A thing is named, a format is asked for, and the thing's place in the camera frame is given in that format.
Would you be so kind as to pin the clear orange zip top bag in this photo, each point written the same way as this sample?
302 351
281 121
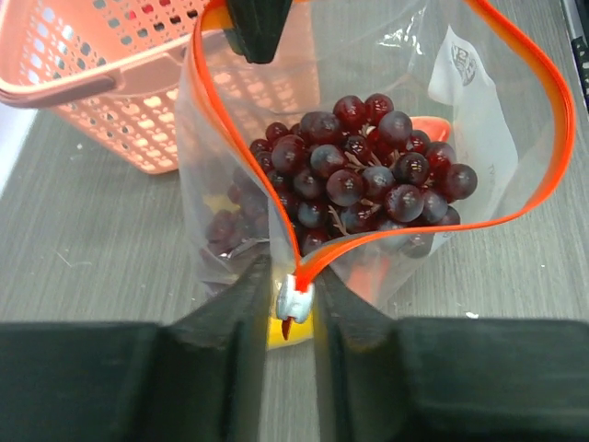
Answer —
511 112

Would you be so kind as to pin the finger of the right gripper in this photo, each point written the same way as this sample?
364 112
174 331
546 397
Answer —
257 27

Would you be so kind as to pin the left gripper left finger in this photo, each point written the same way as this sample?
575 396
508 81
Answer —
211 367

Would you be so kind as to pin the purple toy grapes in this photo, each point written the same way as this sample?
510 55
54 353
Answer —
359 168

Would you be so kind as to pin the pink plastic basket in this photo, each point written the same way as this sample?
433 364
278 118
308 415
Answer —
110 68

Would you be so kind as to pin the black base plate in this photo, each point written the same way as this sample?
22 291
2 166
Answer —
576 12

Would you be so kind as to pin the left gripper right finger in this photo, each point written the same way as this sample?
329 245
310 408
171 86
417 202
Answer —
362 387

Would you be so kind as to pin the toy watermelon slice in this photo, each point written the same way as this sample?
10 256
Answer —
438 129

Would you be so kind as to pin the yellow toy lemon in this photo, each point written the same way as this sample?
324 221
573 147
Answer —
299 332

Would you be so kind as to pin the purple toy grape bunch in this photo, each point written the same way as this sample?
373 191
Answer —
235 236

